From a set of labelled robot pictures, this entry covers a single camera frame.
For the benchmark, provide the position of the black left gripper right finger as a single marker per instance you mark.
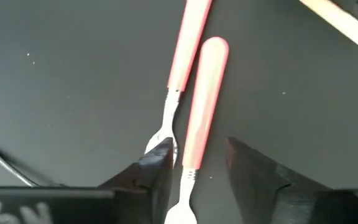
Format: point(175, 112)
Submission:
point(259, 193)

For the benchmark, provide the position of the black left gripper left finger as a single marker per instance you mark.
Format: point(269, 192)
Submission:
point(148, 186)

